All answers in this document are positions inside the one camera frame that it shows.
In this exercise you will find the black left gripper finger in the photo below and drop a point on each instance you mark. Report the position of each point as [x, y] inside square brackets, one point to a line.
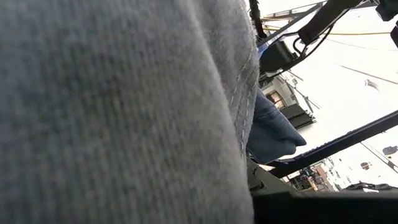
[280, 205]

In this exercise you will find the faded blue denim cap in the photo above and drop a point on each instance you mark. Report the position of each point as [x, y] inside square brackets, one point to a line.
[270, 133]
[109, 109]

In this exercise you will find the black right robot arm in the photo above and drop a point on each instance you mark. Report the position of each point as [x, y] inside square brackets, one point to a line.
[326, 15]

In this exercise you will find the grey equipment cart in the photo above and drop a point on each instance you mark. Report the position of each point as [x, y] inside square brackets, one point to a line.
[281, 85]

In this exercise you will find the black aluminium table frame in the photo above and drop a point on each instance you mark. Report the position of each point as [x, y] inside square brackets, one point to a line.
[342, 141]

